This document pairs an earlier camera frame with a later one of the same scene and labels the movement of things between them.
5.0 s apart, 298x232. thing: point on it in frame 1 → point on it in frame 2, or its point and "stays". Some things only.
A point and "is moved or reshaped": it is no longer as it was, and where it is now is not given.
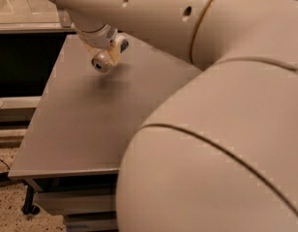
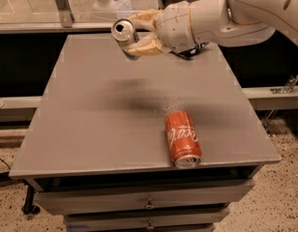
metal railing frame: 64,26 stays
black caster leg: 28,206 stays
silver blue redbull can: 103,60 is moved or reshaped
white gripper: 103,38 → 173,27
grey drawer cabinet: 82,121 stays
